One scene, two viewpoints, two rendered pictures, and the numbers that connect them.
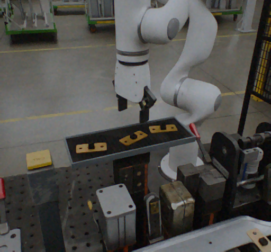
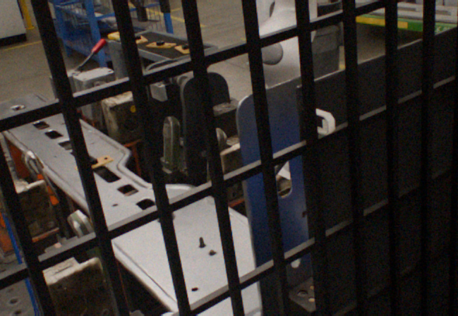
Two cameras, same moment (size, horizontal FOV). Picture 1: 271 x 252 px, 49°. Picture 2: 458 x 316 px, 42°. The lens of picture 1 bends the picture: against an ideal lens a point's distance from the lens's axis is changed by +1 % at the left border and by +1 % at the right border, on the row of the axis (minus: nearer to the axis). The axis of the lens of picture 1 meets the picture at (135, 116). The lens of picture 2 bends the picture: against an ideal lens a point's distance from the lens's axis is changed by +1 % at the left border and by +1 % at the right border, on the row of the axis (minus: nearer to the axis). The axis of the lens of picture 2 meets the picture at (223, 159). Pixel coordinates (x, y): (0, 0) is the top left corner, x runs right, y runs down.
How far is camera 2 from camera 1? 1.69 m
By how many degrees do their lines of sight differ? 70
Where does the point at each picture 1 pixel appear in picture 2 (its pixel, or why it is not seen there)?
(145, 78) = not seen: outside the picture
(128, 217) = (81, 87)
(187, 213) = (109, 116)
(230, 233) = (104, 149)
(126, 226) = not seen: hidden behind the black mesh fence
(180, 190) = (123, 97)
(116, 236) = not seen: hidden behind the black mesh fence
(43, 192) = (116, 65)
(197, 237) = (97, 137)
